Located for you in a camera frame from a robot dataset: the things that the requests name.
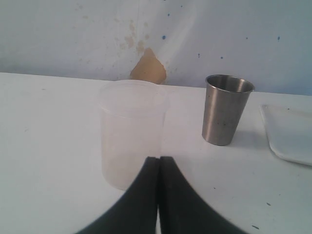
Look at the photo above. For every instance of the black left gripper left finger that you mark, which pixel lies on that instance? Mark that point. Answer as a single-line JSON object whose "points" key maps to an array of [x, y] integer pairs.
{"points": [[136, 211]]}

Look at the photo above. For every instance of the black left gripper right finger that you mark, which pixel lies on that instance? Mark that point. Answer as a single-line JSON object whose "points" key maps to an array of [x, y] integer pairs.
{"points": [[182, 210]]}

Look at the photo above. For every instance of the stainless steel cup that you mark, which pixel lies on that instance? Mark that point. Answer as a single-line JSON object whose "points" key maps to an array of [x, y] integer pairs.
{"points": [[225, 100]]}

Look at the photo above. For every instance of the translucent plastic container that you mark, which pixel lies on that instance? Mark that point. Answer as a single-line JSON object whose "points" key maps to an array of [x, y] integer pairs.
{"points": [[132, 114]]}

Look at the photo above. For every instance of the white rectangular tray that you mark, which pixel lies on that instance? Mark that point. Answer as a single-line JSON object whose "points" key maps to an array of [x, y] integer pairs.
{"points": [[289, 133]]}

